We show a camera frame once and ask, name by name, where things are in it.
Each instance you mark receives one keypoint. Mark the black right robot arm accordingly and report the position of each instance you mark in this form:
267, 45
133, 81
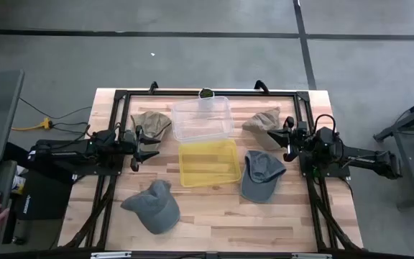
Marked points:
365, 158

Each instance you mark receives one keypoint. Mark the grey metal cart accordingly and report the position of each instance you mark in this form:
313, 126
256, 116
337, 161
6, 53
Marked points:
401, 121

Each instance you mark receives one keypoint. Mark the black round knob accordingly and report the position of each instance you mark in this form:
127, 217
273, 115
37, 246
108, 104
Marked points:
206, 93

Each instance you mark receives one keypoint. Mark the clear plastic bin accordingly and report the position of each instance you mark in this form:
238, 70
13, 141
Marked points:
203, 118

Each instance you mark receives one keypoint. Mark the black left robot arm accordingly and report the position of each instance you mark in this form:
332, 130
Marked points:
67, 153

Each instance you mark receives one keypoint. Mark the black aluminium table frame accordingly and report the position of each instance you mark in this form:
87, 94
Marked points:
156, 93

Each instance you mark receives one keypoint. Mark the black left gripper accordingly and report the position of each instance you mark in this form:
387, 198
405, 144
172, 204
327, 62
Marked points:
135, 151

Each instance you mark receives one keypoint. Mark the grey cap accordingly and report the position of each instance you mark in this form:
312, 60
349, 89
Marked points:
261, 176
156, 210

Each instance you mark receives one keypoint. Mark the yellow plastic bin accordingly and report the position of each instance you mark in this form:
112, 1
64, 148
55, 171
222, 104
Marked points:
208, 163

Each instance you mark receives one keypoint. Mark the white yellow packet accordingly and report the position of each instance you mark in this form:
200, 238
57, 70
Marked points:
19, 183

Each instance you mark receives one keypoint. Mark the black bag with logo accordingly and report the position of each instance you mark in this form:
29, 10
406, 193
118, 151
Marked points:
45, 196

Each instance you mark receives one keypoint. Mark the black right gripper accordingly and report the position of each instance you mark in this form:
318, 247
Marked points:
298, 138

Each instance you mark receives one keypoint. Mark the beige cap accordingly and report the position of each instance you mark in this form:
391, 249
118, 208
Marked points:
155, 124
262, 124

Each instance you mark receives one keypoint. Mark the silver metal bracket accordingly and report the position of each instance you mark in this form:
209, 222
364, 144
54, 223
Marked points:
311, 256
110, 255

